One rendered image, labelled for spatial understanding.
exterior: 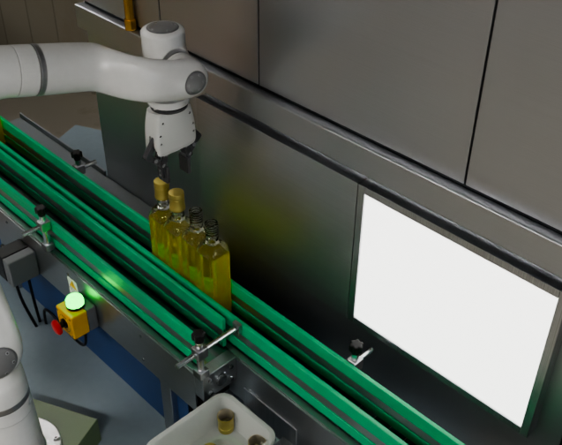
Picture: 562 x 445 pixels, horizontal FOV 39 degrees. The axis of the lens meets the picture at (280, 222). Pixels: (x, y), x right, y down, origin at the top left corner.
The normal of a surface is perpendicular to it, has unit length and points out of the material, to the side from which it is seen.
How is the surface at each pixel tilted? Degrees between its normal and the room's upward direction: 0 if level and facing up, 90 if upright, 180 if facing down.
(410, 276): 90
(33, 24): 90
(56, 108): 0
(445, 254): 90
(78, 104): 0
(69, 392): 0
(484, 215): 90
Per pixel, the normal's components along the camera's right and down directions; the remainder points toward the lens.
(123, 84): -0.18, 0.47
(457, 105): -0.71, 0.41
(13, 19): -0.36, 0.55
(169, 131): 0.63, 0.47
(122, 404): 0.01, -0.81
